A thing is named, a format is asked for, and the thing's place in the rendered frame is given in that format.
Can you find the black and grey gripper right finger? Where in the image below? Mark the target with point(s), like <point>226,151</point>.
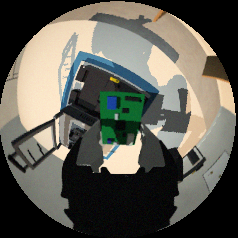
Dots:
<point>156,158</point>

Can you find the green circuit board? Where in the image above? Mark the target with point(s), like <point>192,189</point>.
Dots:
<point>120,114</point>

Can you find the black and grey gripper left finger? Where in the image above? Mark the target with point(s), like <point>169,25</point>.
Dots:
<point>85,157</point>

